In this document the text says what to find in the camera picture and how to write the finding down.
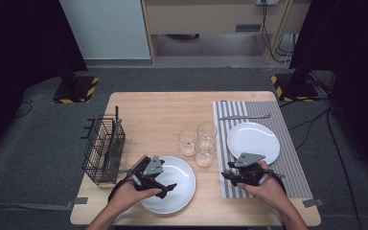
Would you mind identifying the striped placemat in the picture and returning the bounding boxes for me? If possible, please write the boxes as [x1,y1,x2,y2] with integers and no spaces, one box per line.
[212,100,314,199]

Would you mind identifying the wooden desk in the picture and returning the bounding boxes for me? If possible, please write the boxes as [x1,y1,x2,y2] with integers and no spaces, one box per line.
[140,0,312,66]

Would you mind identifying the person's left hand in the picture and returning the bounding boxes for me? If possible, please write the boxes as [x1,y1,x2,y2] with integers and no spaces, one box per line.
[107,180,163,219]

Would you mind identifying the right hand-held gripper cable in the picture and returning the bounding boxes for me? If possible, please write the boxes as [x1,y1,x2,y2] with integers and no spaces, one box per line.
[265,170,289,196]

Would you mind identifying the dark oval object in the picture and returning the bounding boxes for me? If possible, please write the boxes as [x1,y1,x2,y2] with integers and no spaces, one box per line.
[166,33,201,41]

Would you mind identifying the black hanging cable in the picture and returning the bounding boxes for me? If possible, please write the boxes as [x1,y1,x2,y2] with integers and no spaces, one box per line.
[261,3,290,64]

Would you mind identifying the white panel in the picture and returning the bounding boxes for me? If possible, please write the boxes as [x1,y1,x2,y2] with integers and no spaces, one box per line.
[58,0,151,60]

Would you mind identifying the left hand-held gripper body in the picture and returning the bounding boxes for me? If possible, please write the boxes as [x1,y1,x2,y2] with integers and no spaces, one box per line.
[129,154,166,194]

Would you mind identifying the person's right hand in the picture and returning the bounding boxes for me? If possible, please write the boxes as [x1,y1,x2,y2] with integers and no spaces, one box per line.
[235,159,291,214]

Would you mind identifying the hand-held gripper cable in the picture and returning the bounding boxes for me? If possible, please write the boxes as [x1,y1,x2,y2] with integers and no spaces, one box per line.
[265,170,289,196]
[107,154,148,203]

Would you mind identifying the grey floor strap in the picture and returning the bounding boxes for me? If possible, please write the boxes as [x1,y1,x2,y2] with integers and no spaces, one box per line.
[0,201,75,212]

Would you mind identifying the left hand-held gripper cable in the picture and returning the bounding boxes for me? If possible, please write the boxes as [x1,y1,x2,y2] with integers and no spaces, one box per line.
[107,154,148,203]

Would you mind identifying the black curtain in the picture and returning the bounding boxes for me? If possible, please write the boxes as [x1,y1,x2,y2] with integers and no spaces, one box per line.
[0,0,89,161]
[288,0,368,180]

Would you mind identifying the black floor cable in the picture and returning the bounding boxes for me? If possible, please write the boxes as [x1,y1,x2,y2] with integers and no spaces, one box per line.
[11,100,34,121]
[325,108,363,230]
[287,106,332,132]
[295,118,317,150]

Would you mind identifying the white plate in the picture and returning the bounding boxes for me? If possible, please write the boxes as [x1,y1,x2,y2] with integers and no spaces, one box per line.
[226,122,282,166]
[138,155,197,216]

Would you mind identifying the clear drinking glass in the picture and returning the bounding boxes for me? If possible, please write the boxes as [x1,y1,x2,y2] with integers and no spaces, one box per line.
[195,140,217,168]
[196,123,219,150]
[177,128,200,157]

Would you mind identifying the black wire basket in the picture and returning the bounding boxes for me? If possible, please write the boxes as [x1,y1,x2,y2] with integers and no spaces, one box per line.
[80,105,127,186]

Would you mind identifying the black yellow striped stand base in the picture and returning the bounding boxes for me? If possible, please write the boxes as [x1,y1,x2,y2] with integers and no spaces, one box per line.
[52,75,100,104]
[270,73,320,104]

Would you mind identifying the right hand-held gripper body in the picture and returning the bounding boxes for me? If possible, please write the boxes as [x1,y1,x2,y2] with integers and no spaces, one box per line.
[228,152,271,187]

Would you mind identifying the steel table knife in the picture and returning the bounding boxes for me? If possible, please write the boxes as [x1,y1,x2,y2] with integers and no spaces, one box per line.
[218,113,272,122]

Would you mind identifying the cable bundle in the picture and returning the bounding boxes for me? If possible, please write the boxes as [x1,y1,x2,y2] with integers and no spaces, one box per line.
[276,33,299,72]

